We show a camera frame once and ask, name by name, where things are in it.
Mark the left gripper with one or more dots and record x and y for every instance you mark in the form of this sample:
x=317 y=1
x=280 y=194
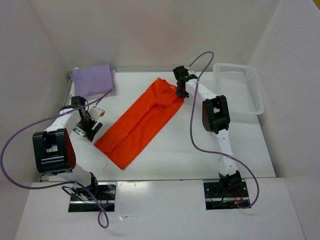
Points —
x=89 y=133

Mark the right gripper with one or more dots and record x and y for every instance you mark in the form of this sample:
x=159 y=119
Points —
x=184 y=95

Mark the orange t shirt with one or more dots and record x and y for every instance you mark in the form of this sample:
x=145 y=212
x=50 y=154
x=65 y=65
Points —
x=140 y=123

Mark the white t shirt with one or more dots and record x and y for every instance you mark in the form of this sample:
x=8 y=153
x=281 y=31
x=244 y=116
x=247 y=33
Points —
x=92 y=97

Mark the purple t shirt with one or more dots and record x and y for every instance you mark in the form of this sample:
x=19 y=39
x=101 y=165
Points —
x=93 y=80

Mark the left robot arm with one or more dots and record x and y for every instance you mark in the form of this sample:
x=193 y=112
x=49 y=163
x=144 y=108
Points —
x=81 y=177

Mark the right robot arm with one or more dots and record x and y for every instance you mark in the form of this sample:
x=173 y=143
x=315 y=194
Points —
x=215 y=120

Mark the white plastic basket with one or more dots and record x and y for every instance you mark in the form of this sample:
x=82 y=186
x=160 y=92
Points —
x=241 y=85

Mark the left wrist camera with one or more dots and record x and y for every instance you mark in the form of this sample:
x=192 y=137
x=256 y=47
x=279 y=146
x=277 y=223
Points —
x=95 y=113

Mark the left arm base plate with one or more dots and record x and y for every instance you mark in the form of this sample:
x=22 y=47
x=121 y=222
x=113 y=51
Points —
x=82 y=201

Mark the aluminium table edge rail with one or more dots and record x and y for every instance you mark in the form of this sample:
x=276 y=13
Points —
x=66 y=92

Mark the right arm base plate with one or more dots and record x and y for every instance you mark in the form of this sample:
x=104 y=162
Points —
x=215 y=199

